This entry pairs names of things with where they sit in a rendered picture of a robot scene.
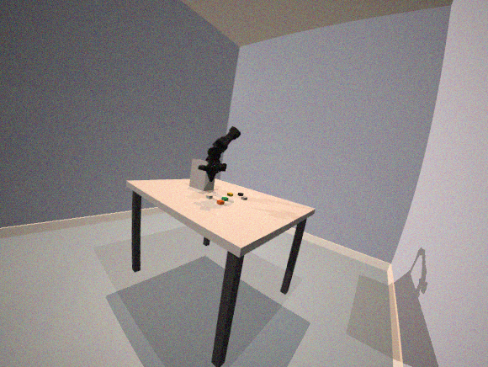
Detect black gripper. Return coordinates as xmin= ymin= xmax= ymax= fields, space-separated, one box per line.
xmin=199 ymin=157 xmax=220 ymax=182

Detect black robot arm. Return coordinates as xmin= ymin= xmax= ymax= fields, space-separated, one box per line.
xmin=205 ymin=126 xmax=241 ymax=172

